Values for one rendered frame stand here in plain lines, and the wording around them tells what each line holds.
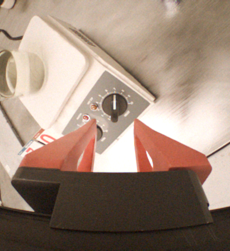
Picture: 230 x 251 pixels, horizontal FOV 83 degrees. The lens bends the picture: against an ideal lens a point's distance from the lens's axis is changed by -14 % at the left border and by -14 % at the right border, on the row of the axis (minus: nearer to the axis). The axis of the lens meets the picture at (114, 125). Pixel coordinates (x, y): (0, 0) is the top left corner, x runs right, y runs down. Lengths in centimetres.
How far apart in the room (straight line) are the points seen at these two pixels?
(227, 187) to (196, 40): 23
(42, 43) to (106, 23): 11
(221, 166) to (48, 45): 29
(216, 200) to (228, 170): 6
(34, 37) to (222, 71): 25
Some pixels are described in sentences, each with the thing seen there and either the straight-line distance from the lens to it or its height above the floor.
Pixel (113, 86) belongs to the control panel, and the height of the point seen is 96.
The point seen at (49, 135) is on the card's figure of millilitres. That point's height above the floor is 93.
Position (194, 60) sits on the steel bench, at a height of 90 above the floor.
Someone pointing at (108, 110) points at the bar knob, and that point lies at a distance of 19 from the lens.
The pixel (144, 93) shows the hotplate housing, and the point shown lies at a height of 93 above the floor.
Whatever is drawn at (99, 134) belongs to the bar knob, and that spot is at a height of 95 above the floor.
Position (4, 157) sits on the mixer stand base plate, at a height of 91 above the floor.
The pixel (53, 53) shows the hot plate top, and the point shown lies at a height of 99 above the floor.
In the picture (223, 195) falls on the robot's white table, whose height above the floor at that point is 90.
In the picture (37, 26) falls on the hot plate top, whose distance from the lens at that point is 23.
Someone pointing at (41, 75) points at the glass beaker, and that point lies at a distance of 20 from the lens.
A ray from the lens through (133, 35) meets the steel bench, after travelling 25.
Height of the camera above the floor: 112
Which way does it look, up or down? 62 degrees down
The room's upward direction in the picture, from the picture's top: 122 degrees counter-clockwise
